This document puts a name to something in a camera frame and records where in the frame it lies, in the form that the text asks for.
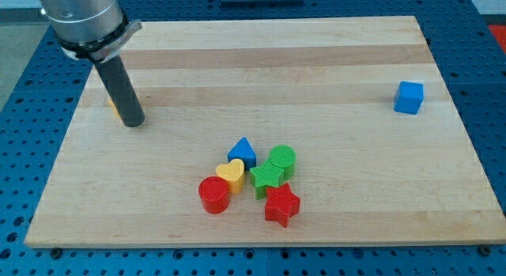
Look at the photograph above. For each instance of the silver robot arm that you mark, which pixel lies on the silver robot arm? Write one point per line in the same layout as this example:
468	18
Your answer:
90	29

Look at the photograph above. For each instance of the green star block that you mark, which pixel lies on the green star block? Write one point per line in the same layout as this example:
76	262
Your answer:
264	176

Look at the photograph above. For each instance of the red star block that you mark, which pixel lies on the red star block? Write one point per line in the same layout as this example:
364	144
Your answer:
281	204

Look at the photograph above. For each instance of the blue triangle block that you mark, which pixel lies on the blue triangle block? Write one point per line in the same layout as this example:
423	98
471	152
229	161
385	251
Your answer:
243	150

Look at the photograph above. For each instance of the green cylinder block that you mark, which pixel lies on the green cylinder block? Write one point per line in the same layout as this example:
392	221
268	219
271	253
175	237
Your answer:
283	156

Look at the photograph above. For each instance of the yellow heart block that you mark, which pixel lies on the yellow heart block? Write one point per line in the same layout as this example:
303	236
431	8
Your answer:
234	175

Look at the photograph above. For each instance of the red cylinder block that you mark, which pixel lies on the red cylinder block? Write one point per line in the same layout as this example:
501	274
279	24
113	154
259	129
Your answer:
213	192

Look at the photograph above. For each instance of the wooden board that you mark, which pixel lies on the wooden board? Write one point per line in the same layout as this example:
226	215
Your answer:
365	174

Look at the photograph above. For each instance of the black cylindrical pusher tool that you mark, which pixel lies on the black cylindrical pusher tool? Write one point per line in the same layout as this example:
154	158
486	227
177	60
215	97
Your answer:
114	76

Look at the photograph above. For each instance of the yellow block behind tool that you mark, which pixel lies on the yellow block behind tool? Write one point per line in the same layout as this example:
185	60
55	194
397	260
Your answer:
114	109

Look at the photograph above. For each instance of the blue cube block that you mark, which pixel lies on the blue cube block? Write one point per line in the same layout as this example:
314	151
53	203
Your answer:
409	97

